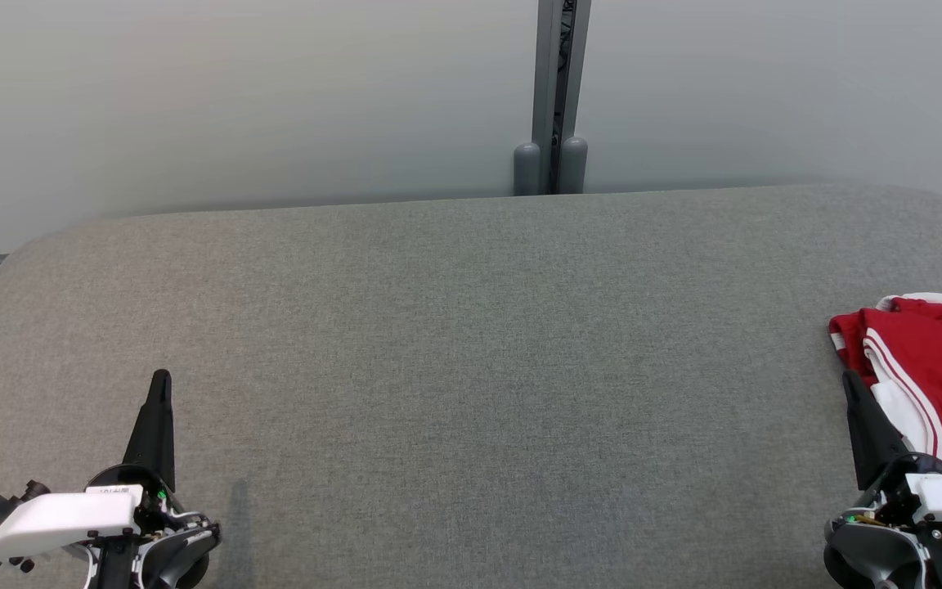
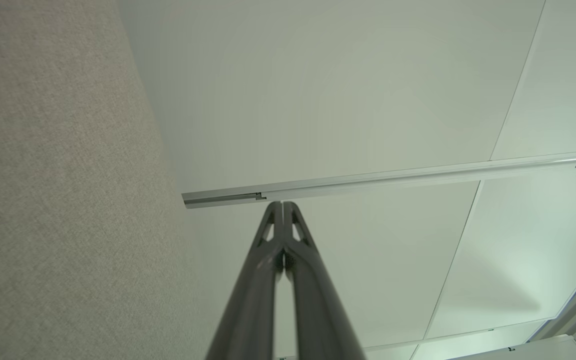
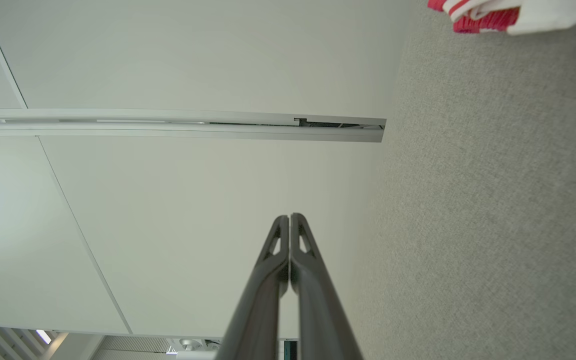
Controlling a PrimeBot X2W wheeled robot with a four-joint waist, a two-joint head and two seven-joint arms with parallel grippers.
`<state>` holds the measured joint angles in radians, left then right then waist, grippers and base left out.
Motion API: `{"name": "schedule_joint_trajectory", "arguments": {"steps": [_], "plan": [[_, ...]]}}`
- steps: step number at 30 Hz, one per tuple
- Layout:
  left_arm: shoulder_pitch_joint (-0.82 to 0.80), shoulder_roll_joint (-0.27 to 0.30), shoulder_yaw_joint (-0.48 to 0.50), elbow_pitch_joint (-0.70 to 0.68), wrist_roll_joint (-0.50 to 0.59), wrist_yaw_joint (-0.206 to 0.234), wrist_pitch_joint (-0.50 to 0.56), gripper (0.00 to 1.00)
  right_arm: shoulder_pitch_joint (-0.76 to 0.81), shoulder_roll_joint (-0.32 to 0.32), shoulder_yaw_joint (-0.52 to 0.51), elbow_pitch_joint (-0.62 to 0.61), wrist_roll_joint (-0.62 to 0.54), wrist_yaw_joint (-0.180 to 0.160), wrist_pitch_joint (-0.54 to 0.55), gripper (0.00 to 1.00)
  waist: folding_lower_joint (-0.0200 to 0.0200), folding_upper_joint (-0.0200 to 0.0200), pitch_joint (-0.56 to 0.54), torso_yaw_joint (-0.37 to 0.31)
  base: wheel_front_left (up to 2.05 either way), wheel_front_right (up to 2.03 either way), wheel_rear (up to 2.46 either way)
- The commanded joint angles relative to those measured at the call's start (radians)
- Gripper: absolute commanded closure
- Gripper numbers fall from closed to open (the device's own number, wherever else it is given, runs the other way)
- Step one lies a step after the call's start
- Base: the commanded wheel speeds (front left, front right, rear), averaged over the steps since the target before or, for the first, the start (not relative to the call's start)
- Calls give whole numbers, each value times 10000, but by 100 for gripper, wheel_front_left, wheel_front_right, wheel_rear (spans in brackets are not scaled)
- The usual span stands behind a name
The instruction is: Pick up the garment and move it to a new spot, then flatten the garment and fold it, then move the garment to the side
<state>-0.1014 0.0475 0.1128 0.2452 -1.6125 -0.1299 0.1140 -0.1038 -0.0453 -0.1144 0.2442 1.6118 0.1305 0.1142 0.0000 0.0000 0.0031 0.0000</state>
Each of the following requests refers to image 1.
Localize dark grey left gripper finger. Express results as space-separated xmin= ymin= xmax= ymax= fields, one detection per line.
xmin=122 ymin=370 xmax=176 ymax=492

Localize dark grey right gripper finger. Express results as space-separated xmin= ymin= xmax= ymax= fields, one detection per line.
xmin=841 ymin=371 xmax=912 ymax=492

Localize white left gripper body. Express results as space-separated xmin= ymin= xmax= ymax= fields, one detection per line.
xmin=0 ymin=485 xmax=145 ymax=561

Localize grey cylindrical post foot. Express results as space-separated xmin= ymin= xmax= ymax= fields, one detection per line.
xmin=561 ymin=137 xmax=589 ymax=195
xmin=514 ymin=143 xmax=541 ymax=197

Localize grey metal partition post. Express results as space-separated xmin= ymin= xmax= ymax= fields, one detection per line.
xmin=532 ymin=0 xmax=592 ymax=196

